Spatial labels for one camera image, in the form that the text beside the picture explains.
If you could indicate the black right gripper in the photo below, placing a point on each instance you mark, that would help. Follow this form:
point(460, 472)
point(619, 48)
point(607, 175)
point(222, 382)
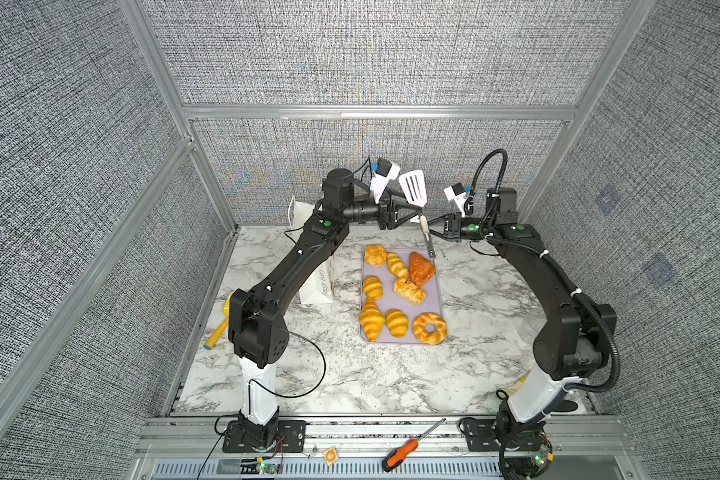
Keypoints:
point(452, 227)

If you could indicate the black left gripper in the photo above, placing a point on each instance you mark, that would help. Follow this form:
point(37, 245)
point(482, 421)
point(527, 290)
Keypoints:
point(386, 213)

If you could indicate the braided yellow pastry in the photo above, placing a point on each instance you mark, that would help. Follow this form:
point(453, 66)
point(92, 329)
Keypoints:
point(409, 291)

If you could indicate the white printed paper bag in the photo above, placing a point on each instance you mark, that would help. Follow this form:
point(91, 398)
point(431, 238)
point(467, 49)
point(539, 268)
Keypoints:
point(319, 286)

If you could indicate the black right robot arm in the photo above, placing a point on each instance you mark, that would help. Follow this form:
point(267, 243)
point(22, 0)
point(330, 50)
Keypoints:
point(576, 347)

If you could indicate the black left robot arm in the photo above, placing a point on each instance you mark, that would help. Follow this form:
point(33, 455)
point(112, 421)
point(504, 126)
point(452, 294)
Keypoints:
point(257, 327)

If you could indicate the dark orange triangular pastry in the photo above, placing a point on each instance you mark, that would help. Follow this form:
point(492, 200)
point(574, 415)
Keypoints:
point(421, 269)

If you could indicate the small striped croissant upper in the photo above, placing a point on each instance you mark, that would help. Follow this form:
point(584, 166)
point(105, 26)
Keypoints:
point(396, 266)

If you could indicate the small round striped roll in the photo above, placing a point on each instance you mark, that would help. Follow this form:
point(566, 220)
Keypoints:
point(373, 288)

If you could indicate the striped croissant lower middle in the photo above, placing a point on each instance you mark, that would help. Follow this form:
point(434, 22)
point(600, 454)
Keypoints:
point(397, 323)

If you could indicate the long striped croissant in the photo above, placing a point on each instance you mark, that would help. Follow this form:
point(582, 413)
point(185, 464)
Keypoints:
point(372, 320)

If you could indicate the yellow plastic tool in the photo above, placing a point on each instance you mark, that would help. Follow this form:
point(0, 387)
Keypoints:
point(218, 333)

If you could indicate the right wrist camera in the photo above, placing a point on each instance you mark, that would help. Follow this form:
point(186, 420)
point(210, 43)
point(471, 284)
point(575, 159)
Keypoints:
point(458, 194)

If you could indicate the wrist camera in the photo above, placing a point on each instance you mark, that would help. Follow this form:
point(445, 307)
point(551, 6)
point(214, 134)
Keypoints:
point(458, 194)
point(383, 171)

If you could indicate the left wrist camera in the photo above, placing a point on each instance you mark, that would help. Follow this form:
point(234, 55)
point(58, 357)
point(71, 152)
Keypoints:
point(383, 171)

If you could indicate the ring shaped bread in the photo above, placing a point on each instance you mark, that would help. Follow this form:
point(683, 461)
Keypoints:
point(430, 329)

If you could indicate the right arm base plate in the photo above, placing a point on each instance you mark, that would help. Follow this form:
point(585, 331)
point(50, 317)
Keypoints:
point(487, 435)

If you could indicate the orange handled screwdriver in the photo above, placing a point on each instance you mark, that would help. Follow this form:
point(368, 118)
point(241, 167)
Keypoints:
point(396, 457)

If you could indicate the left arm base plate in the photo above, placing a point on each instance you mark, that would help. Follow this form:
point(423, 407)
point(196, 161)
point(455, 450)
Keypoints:
point(244, 436)

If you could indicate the aluminium front rail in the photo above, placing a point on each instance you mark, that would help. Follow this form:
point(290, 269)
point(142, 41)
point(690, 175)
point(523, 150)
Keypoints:
point(582, 447)

